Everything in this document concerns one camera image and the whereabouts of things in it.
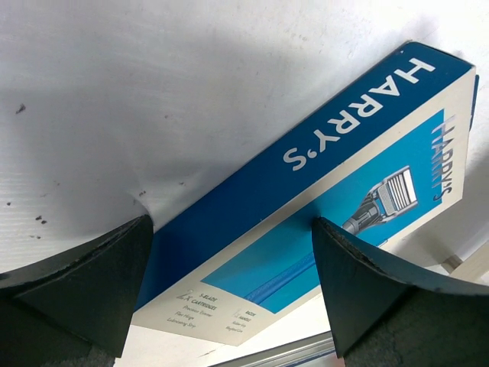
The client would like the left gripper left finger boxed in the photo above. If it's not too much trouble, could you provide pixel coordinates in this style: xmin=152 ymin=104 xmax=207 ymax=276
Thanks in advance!
xmin=1 ymin=215 xmax=154 ymax=366

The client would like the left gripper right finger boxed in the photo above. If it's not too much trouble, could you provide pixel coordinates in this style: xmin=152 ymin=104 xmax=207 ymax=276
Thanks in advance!
xmin=311 ymin=217 xmax=488 ymax=366

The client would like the blue Harry's box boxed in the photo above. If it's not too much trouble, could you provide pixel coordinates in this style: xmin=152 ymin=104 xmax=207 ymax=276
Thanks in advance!
xmin=132 ymin=42 xmax=478 ymax=346

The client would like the white two-tier shelf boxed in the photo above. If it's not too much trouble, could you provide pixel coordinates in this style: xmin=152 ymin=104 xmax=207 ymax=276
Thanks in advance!
xmin=441 ymin=242 xmax=489 ymax=285

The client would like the aluminium mounting rail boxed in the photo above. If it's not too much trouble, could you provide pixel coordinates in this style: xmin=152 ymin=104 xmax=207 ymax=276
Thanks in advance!
xmin=219 ymin=331 xmax=345 ymax=367

